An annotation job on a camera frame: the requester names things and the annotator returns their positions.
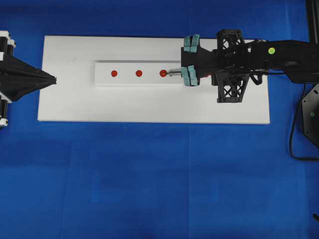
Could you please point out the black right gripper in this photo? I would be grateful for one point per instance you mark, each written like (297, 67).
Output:
(232, 58)

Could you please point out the red handled soldering iron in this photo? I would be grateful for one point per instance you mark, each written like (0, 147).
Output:
(164, 73)

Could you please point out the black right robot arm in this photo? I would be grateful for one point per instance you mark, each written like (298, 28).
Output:
(298, 60)

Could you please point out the white foam board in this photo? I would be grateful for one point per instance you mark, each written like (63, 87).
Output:
(117, 79)

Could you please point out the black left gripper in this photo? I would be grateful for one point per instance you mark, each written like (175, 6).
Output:
(17, 78)

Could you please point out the blue table cloth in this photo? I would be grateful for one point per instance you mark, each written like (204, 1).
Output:
(62, 180)

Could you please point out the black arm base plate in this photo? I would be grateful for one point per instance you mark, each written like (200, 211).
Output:
(310, 110)

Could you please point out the black aluminium frame post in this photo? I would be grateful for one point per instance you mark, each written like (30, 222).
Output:
(312, 7)

